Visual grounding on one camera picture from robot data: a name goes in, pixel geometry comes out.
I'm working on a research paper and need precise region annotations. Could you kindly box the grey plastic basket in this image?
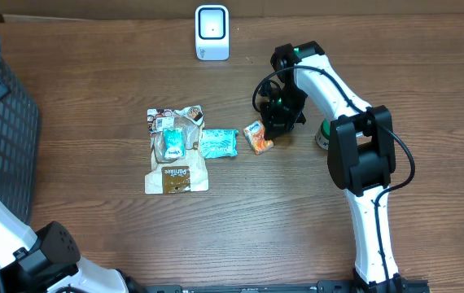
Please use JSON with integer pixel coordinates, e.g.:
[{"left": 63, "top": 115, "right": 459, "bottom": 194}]
[{"left": 0, "top": 47, "right": 42, "bottom": 224}]

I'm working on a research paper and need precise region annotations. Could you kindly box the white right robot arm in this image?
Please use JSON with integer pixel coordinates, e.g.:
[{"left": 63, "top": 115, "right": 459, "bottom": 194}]
[{"left": 253, "top": 42, "right": 408, "bottom": 292}]

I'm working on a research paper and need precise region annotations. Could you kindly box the green lid jar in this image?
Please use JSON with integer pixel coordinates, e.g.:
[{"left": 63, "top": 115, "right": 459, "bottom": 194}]
[{"left": 315, "top": 119, "right": 330, "bottom": 150}]

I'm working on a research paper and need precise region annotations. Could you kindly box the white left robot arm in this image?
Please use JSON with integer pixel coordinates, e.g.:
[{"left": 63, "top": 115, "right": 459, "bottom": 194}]
[{"left": 0, "top": 59, "right": 143, "bottom": 292}]

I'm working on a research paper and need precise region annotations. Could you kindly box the white barcode scanner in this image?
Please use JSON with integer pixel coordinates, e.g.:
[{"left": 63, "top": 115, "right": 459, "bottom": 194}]
[{"left": 195, "top": 4, "right": 230, "bottom": 61}]

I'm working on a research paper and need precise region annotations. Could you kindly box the teal tissue pack wrapper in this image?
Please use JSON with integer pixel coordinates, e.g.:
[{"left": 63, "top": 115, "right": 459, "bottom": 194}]
[{"left": 200, "top": 129, "right": 238, "bottom": 159}]

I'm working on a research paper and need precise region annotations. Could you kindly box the brown snack pouch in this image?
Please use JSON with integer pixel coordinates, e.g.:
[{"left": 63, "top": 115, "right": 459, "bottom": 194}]
[{"left": 144, "top": 105, "right": 209, "bottom": 195}]

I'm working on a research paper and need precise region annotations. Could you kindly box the orange tissue pack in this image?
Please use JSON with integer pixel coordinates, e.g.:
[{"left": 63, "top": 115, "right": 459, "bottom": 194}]
[{"left": 243, "top": 120, "right": 274, "bottom": 155}]

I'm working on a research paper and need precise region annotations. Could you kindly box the small teal tissue pack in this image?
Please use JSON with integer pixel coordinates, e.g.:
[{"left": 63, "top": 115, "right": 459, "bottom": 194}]
[{"left": 163, "top": 128, "right": 186, "bottom": 160}]

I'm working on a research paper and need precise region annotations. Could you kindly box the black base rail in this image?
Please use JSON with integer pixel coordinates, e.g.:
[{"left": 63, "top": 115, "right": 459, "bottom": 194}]
[{"left": 134, "top": 278, "right": 432, "bottom": 293}]

